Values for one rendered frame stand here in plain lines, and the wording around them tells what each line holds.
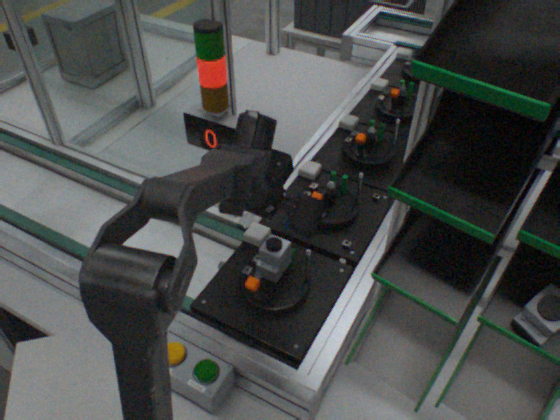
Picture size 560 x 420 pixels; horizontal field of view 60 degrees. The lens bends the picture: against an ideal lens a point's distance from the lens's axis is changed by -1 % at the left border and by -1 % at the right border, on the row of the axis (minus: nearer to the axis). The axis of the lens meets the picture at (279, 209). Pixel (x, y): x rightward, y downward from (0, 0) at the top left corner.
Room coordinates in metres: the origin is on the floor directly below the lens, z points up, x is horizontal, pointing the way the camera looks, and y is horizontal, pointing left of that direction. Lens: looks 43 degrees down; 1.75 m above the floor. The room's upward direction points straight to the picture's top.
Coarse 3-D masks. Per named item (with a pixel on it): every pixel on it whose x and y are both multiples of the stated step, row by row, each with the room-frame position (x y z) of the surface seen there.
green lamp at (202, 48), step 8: (216, 32) 0.78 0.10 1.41; (200, 40) 0.78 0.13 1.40; (208, 40) 0.78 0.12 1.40; (216, 40) 0.78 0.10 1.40; (200, 48) 0.78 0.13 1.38; (208, 48) 0.78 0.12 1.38; (216, 48) 0.78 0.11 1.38; (224, 48) 0.80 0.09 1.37; (200, 56) 0.78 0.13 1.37; (208, 56) 0.78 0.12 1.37; (216, 56) 0.78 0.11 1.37; (224, 56) 0.80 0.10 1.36
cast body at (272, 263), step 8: (272, 240) 0.61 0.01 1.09; (280, 240) 0.61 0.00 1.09; (264, 248) 0.60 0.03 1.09; (272, 248) 0.59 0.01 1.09; (280, 248) 0.60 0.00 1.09; (288, 248) 0.61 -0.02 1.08; (264, 256) 0.59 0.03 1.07; (272, 256) 0.59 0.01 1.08; (280, 256) 0.58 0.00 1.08; (288, 256) 0.61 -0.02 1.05; (264, 264) 0.59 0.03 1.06; (272, 264) 0.59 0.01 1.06; (280, 264) 0.58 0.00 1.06; (288, 264) 0.61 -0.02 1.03; (264, 272) 0.58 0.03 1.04; (272, 272) 0.57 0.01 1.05; (280, 272) 0.58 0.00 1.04; (272, 280) 0.57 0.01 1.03
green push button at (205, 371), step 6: (204, 360) 0.44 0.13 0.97; (210, 360) 0.44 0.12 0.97; (198, 366) 0.43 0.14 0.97; (204, 366) 0.43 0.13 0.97; (210, 366) 0.43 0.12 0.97; (216, 366) 0.43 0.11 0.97; (198, 372) 0.42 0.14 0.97; (204, 372) 0.42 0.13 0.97; (210, 372) 0.42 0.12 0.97; (216, 372) 0.42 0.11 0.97; (198, 378) 0.41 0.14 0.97; (204, 378) 0.41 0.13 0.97; (210, 378) 0.41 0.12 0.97
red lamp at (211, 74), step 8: (200, 64) 0.78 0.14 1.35; (208, 64) 0.78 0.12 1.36; (216, 64) 0.78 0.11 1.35; (224, 64) 0.79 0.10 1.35; (200, 72) 0.78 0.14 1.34; (208, 72) 0.78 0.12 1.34; (216, 72) 0.78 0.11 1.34; (224, 72) 0.79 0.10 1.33; (200, 80) 0.79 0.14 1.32; (208, 80) 0.78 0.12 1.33; (216, 80) 0.78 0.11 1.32; (224, 80) 0.79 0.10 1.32
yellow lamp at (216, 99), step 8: (200, 88) 0.79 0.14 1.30; (208, 88) 0.78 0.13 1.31; (216, 88) 0.78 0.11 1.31; (224, 88) 0.79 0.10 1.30; (208, 96) 0.78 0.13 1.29; (216, 96) 0.78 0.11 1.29; (224, 96) 0.79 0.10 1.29; (208, 104) 0.78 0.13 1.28; (216, 104) 0.78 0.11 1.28; (224, 104) 0.79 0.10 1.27
